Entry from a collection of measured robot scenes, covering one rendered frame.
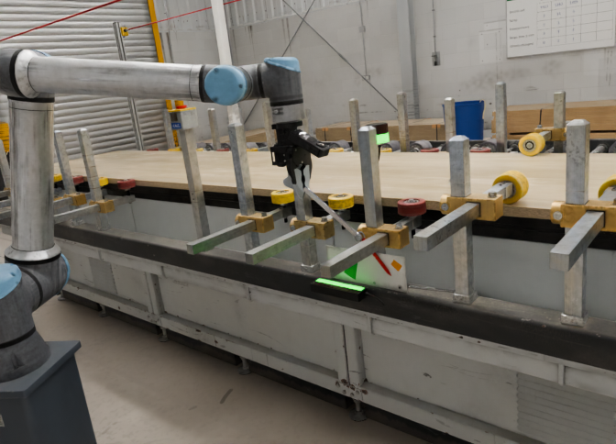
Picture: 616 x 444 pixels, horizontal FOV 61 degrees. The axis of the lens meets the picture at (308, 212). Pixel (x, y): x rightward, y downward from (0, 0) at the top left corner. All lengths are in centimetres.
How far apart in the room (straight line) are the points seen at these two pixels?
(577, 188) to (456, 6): 791
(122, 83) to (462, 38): 788
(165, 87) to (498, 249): 96
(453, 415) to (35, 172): 147
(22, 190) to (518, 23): 774
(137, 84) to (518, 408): 139
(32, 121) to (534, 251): 138
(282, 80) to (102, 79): 43
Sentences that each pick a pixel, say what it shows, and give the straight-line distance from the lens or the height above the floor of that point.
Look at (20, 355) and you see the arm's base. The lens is 163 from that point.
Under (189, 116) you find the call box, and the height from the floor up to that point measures 119.
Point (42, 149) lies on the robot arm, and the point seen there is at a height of 117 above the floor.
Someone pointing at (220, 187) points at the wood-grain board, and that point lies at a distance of 210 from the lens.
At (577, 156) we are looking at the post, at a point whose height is 107.
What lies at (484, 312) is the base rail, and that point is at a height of 70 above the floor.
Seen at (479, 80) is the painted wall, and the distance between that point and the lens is 885.
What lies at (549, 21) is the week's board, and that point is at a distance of 852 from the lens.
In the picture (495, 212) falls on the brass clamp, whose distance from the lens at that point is 123.
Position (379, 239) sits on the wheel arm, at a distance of 135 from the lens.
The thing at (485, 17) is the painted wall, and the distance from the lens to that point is 882.
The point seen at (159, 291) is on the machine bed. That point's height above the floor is 29.
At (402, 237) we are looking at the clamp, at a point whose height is 85.
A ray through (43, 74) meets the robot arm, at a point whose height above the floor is 136.
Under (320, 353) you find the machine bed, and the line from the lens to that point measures 212.
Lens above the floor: 128
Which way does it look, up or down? 15 degrees down
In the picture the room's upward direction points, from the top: 7 degrees counter-clockwise
